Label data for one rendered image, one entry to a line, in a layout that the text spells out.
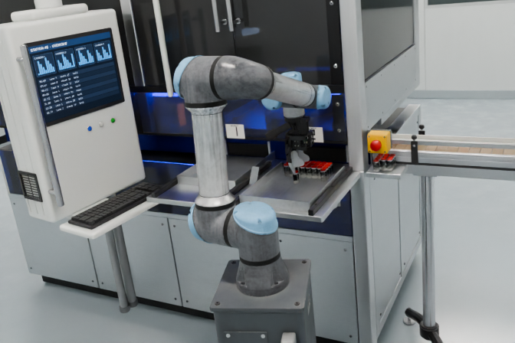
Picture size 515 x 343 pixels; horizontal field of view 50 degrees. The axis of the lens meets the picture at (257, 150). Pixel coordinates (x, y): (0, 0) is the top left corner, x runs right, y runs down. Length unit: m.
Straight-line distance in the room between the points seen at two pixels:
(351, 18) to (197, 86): 0.72
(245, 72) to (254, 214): 0.38
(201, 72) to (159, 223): 1.36
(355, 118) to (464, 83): 4.70
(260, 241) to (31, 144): 1.03
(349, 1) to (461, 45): 4.69
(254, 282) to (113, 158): 1.06
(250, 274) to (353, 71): 0.84
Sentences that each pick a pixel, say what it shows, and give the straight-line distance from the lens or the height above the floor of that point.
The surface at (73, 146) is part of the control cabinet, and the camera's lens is 2.27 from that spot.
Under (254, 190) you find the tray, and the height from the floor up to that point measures 0.89.
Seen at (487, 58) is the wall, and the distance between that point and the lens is 6.61.
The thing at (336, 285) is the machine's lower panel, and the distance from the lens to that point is 2.39.
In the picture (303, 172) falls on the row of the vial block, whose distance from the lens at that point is 2.08.
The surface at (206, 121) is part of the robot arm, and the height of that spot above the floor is 1.27.
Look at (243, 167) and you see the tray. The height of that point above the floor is 0.88.
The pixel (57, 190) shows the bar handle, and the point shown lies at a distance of 2.18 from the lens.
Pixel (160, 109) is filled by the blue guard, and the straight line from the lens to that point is 2.46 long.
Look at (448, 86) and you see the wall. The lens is 6.73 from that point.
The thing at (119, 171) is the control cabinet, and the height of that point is 0.89.
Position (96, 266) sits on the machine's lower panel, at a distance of 3.15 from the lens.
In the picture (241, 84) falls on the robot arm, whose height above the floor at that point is 1.37.
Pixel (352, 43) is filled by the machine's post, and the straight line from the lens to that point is 1.99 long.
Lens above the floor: 1.64
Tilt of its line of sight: 18 degrees down
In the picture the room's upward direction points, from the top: 6 degrees counter-clockwise
